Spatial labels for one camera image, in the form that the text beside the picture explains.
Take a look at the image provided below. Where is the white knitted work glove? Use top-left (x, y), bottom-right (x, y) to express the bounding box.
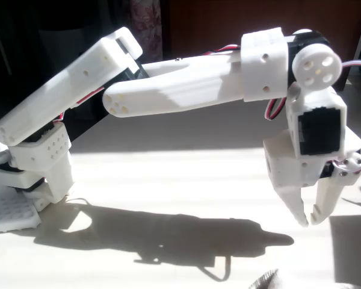
top-left (248, 269), bottom-right (361, 289)

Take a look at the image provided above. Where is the floral patterned curtain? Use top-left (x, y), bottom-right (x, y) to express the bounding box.
top-left (129, 0), bottom-right (164, 61)

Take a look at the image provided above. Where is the white perforated base plate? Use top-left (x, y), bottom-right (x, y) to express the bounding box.
top-left (0, 186), bottom-right (42, 234)

